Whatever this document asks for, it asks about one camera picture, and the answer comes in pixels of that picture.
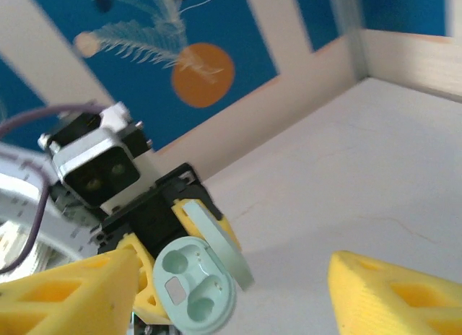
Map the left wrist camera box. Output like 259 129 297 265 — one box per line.
38 101 157 215

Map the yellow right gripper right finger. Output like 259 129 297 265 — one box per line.
327 249 462 335

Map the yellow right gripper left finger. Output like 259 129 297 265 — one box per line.
0 248 142 335

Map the aluminium frame post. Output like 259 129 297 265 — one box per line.
330 0 371 84

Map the mint earbud charging case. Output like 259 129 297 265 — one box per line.
152 200 256 335

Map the purple cable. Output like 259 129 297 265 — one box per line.
0 102 108 275

